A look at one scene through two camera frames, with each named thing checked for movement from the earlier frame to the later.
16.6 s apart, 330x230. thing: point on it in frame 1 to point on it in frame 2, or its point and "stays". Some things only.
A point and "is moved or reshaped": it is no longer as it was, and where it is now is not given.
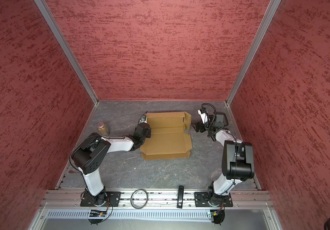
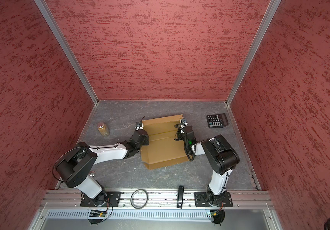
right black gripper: [197, 124] to [179, 134]
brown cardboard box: [169, 137] is moved or reshaped
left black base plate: [112, 200] stays
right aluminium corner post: [271, 9] stays
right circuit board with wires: [218, 217] stays
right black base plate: [201, 199] stays
